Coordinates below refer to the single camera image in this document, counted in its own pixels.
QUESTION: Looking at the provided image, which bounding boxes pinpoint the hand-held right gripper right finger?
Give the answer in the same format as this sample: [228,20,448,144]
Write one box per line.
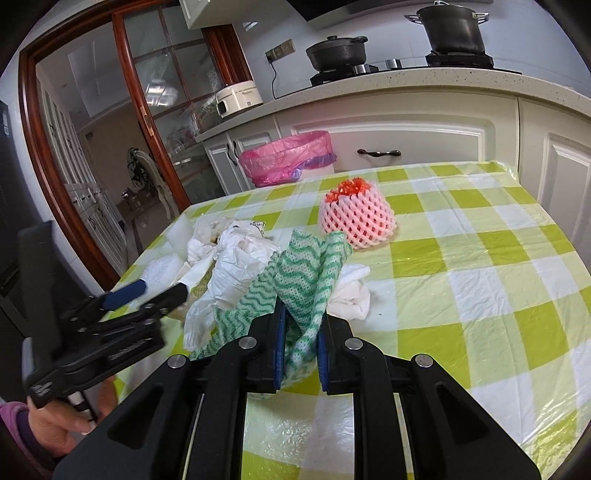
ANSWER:
[316,313,541,480]

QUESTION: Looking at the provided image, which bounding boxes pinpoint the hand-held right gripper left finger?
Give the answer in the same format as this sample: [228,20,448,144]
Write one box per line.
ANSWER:
[53,302,289,480]

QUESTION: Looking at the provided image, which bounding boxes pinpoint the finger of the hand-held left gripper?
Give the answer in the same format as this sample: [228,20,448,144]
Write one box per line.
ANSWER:
[78,282,189,334]
[60,281,148,324]

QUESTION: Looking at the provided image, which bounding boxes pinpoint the green wavy dish cloth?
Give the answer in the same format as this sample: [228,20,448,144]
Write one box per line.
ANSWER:
[189,230,354,389]

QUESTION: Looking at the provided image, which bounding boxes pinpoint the bin with pink bag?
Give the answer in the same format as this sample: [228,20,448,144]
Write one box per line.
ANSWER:
[238,130,337,188]

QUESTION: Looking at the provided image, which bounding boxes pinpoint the person's left forearm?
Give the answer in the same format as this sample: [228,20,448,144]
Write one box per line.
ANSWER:
[0,401,58,477]

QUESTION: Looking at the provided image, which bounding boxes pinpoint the person's left hand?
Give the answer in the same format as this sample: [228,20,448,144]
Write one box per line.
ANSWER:
[25,376,116,459]

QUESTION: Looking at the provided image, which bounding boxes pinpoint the clear bubble wrap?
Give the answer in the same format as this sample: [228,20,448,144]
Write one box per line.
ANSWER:
[137,251,195,297]

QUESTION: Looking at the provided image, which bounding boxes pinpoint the white crumpled paper towel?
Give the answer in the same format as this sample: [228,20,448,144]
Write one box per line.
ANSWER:
[187,217,232,265]

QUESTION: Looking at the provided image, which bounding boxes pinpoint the white crumpled tissue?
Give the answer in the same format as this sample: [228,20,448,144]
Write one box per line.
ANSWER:
[329,264,372,322]

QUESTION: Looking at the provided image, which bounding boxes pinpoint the white crumpled plastic bag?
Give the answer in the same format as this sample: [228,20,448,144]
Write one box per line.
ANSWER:
[184,222,283,352]

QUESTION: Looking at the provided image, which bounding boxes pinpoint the pink foam fruit net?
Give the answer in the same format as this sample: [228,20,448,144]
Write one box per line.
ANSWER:
[318,178,397,250]

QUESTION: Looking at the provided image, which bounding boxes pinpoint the black refrigerator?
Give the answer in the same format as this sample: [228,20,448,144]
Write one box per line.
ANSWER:
[0,99,28,301]

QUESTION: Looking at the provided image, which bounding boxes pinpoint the green checked tablecloth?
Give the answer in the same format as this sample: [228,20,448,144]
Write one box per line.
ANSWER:
[111,160,591,480]

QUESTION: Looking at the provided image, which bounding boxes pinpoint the wooden glass sliding door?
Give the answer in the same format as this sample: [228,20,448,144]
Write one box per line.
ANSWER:
[113,9,253,209]

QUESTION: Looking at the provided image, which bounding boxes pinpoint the white rice cooker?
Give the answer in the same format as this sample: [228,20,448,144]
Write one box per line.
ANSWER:
[215,80,264,119]

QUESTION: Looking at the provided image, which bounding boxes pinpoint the white kitchen counter cabinet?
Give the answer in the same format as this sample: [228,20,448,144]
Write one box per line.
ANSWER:
[194,68,591,223]

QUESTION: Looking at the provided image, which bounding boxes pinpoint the white upper cabinet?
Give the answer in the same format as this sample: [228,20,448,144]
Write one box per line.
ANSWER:
[178,0,297,31]

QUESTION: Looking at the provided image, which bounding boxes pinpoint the wide black pot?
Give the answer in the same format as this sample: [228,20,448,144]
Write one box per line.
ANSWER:
[305,36,369,73]

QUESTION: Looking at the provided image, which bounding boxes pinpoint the black gas stove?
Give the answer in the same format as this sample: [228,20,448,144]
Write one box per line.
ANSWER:
[309,50,496,86]

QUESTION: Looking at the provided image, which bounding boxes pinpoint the black range hood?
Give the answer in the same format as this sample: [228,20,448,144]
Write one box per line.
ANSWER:
[286,0,354,22]

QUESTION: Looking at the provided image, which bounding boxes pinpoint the tall black pot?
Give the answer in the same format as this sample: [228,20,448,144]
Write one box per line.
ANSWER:
[405,1,489,54]

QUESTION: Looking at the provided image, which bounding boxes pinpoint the white hallway wall cabinets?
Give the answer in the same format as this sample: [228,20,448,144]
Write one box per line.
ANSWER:
[37,78,128,274]

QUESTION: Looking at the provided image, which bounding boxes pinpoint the wooden door frame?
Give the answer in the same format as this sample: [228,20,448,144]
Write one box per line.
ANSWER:
[18,10,126,289]

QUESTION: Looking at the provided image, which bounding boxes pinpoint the wall socket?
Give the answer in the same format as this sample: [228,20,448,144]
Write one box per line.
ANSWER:
[265,40,296,64]

